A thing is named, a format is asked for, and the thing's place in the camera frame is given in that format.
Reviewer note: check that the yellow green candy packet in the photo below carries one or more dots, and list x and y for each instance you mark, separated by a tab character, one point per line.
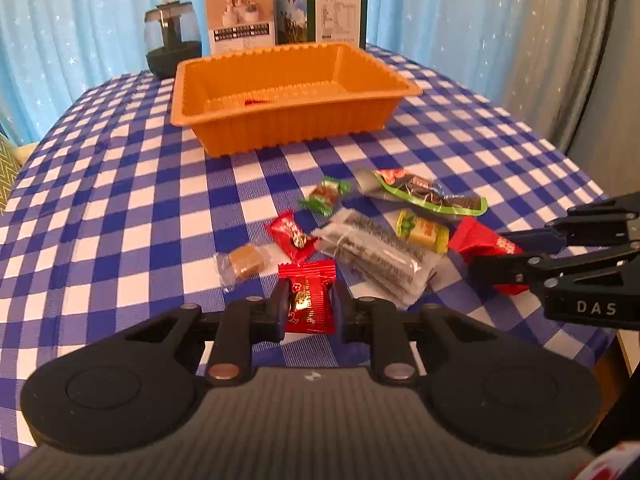
422	230

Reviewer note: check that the brown caramel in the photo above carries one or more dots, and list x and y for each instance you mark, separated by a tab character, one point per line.
245	262

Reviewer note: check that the white printed box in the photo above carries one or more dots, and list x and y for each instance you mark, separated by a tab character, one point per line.
240	15

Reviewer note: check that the red gold-print candy packet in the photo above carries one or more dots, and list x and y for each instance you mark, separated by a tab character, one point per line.
310	300

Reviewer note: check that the clear packet of dark snacks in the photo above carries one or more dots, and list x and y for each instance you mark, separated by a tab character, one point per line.
375	250

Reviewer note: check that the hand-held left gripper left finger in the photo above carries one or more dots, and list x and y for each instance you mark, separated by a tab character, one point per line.
276	311

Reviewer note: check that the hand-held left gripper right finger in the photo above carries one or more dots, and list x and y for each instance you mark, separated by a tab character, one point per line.
340	311

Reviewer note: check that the grey curtain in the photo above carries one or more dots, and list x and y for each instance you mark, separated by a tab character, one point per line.
575	50

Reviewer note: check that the small red packet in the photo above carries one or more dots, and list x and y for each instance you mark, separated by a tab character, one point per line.
257	102

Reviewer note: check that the green printed box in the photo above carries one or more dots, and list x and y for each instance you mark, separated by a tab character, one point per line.
330	7

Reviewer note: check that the green-wrapped brown candy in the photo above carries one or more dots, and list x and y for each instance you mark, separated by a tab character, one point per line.
325	195

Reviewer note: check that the red candy with dark print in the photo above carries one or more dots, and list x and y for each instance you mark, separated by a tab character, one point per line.
290	235

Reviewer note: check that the long green red snack packet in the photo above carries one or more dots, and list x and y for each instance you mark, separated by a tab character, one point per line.
420	190

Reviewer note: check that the green zigzag cushion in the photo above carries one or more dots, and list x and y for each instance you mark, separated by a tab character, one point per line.
7	175

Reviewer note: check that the red white printed clothing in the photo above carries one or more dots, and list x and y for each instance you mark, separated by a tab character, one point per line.
612	467

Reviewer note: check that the orange plastic tray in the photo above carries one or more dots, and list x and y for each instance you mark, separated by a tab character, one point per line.
280	125

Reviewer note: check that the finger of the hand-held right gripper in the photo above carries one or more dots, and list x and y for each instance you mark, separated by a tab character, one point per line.
590	225
575	280

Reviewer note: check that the large red snack packet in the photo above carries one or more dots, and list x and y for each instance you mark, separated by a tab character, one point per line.
475	237

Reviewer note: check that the blue star curtain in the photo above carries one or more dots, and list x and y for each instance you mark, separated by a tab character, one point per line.
75	20

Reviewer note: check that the blue white checked tablecloth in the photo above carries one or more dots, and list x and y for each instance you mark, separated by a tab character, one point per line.
125	185

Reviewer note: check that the dark glass jar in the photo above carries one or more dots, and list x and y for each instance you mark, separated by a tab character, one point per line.
172	45

